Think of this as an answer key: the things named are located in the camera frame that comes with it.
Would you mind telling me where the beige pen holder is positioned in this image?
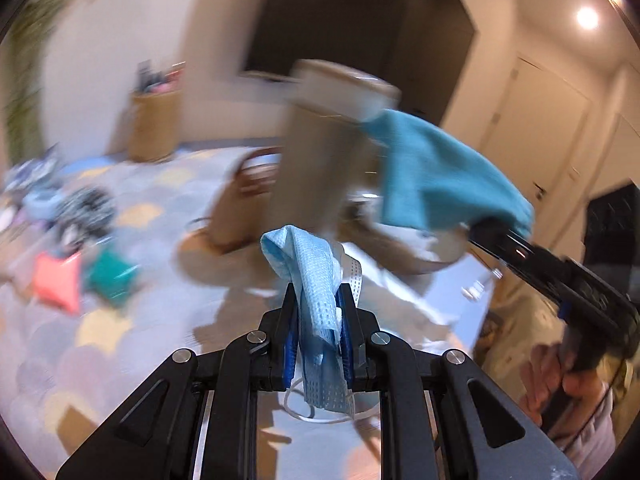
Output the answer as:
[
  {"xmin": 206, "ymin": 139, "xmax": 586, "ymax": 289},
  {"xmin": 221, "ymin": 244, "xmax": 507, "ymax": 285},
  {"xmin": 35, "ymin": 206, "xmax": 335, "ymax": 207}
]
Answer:
[{"xmin": 129, "ymin": 87, "xmax": 183, "ymax": 163}]

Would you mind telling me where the glass vase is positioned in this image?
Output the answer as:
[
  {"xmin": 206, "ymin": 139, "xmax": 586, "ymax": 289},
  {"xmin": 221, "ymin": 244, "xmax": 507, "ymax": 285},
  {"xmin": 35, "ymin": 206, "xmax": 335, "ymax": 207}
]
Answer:
[{"xmin": 2, "ymin": 25, "xmax": 51, "ymax": 161}]

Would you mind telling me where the dark panel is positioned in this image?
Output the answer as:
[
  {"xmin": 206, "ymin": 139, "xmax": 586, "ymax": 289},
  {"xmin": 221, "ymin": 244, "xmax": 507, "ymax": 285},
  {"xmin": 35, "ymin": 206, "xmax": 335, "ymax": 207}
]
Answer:
[{"xmin": 585, "ymin": 184, "xmax": 640, "ymax": 273}]

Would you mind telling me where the person's right forearm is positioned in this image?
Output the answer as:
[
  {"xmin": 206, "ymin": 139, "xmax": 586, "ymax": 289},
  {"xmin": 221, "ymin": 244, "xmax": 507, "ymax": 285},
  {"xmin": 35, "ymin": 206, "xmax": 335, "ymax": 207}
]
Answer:
[{"xmin": 545, "ymin": 405, "xmax": 623, "ymax": 480}]

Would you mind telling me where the green pouch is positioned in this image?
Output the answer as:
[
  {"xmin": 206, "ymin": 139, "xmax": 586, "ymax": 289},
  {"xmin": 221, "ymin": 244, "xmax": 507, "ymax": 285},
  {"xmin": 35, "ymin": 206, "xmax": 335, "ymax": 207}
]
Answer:
[{"xmin": 85, "ymin": 250, "xmax": 140, "ymax": 308}]

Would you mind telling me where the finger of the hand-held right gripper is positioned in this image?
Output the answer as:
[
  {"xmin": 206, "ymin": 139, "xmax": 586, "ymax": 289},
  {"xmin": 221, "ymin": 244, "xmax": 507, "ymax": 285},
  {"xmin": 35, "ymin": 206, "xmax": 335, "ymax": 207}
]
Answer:
[{"xmin": 467, "ymin": 216, "xmax": 540, "ymax": 275}]

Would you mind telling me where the red pouch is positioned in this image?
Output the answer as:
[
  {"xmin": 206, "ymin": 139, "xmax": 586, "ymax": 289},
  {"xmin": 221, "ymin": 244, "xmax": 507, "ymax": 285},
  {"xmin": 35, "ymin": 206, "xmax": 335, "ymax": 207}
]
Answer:
[{"xmin": 32, "ymin": 251, "xmax": 83, "ymax": 316}]

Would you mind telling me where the black and white cloth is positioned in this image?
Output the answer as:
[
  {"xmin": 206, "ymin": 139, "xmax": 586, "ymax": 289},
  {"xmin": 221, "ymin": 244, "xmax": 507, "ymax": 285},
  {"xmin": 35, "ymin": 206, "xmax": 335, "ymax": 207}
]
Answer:
[{"xmin": 55, "ymin": 187, "xmax": 118, "ymax": 241}]

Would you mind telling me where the black television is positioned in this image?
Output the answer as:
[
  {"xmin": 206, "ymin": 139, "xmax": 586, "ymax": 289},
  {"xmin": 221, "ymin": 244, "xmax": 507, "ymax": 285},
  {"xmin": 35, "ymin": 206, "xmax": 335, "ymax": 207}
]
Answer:
[{"xmin": 242, "ymin": 0, "xmax": 476, "ymax": 128}]

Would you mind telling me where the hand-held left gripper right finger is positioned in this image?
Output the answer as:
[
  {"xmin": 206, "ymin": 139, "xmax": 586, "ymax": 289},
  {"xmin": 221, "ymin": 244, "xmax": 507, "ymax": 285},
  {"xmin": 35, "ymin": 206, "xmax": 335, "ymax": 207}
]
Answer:
[{"xmin": 336, "ymin": 282, "xmax": 583, "ymax": 480}]

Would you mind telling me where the cream door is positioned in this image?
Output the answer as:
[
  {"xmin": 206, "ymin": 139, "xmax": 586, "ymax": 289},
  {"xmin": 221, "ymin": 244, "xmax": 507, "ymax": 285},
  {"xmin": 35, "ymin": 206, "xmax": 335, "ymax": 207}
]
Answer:
[{"xmin": 480, "ymin": 57, "xmax": 596, "ymax": 211}]

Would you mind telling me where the brown woven basket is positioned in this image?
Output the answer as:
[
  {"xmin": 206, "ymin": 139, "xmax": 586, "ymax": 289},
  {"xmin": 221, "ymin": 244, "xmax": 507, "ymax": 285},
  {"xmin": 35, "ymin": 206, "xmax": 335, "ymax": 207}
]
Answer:
[{"xmin": 187, "ymin": 146, "xmax": 286, "ymax": 253}]

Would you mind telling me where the ceiling spotlight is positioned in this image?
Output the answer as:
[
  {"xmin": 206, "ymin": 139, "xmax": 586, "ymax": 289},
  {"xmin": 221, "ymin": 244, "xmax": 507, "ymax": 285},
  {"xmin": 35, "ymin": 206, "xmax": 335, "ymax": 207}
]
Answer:
[{"xmin": 575, "ymin": 6, "xmax": 601, "ymax": 30}]

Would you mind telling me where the teal cloth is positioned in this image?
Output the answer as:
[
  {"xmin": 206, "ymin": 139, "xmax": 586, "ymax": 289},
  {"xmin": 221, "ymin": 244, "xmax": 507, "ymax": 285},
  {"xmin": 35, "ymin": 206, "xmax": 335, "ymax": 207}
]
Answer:
[{"xmin": 367, "ymin": 109, "xmax": 536, "ymax": 238}]

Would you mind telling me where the blue face mask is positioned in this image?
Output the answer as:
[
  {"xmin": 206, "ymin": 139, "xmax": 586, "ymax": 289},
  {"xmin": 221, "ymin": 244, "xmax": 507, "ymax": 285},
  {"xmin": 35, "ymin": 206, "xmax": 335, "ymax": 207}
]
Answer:
[{"xmin": 260, "ymin": 225, "xmax": 363, "ymax": 423}]

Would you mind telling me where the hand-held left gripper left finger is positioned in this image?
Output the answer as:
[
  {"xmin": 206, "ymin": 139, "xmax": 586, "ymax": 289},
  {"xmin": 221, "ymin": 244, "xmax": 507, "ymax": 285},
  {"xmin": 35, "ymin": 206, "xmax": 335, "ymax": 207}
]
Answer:
[{"xmin": 55, "ymin": 282, "xmax": 301, "ymax": 480}]

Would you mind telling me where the person's right hand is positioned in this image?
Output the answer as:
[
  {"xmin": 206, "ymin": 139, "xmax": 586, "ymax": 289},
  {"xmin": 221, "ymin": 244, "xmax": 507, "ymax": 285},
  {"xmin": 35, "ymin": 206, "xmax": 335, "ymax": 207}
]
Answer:
[{"xmin": 520, "ymin": 342, "xmax": 621, "ymax": 433}]

